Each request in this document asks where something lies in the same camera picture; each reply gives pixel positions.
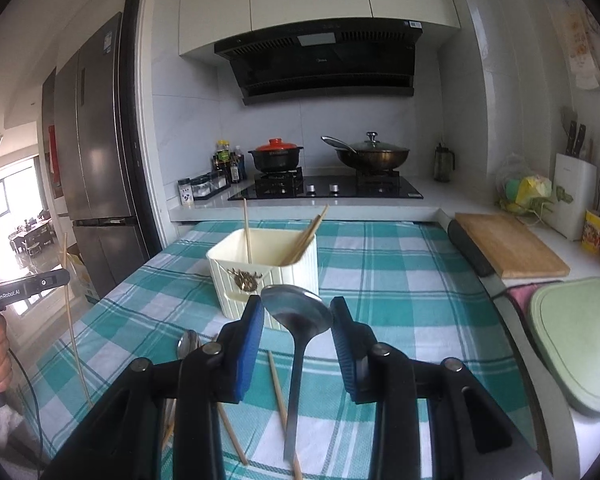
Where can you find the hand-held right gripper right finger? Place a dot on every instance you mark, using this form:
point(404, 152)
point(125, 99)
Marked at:
point(352, 360)

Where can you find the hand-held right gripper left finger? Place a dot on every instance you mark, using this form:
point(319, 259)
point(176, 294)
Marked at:
point(250, 350)

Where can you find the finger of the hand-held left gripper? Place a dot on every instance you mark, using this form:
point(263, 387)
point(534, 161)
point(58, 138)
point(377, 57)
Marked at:
point(52, 277)

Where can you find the metal spoon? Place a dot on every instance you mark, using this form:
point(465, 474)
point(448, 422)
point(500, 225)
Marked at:
point(296, 310)
point(187, 345)

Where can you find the single thin chopstick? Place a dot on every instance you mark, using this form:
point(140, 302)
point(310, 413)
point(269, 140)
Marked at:
point(75, 340)

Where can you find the cream plastic utensil holder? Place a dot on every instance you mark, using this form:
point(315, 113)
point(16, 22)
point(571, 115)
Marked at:
point(290, 280)

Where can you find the bunch of wooden chopsticks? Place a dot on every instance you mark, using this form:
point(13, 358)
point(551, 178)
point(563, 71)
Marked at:
point(305, 239)

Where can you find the cardboard box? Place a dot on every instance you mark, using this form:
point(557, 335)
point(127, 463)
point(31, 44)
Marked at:
point(82, 280)

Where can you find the wooden dining table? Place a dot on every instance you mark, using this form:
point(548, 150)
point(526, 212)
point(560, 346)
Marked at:
point(30, 232)

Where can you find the teal checked tablecloth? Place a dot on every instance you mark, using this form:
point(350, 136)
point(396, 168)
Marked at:
point(430, 310)

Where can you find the red hanging cloth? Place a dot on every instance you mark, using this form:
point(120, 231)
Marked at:
point(51, 155)

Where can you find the grey refrigerator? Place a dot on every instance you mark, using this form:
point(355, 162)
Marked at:
point(100, 160)

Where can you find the black gas hob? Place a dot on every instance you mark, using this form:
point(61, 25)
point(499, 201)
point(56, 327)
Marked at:
point(330, 189)

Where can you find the pink cloth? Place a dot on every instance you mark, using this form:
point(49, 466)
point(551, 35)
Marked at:
point(520, 305)

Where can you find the dark sauce bottle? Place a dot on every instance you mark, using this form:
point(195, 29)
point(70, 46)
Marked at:
point(236, 167)
point(217, 165)

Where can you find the wooden cutting board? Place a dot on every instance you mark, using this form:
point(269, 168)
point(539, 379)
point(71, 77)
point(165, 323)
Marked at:
point(510, 247)

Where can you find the black clay pot red lid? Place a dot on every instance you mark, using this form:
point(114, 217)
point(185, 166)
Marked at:
point(275, 156)

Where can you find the oil bottle yellow cap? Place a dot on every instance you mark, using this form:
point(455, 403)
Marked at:
point(223, 152)

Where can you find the dark wok with glass lid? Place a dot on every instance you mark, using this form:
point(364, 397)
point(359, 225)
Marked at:
point(372, 156)

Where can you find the dark glass jug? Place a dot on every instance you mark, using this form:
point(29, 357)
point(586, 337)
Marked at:
point(443, 164)

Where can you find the green cutting board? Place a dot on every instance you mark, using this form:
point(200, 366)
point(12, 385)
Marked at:
point(580, 340)

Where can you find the yellow green plastic bags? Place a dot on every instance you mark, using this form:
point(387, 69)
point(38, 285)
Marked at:
point(522, 187)

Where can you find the yellow packet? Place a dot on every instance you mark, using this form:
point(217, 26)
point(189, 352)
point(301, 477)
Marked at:
point(595, 232)

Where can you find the white knife block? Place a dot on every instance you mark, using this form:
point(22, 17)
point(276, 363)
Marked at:
point(572, 195)

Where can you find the black range hood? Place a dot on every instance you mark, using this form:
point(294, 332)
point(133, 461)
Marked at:
point(320, 67)

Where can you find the wall poster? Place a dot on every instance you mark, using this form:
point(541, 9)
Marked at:
point(577, 40)

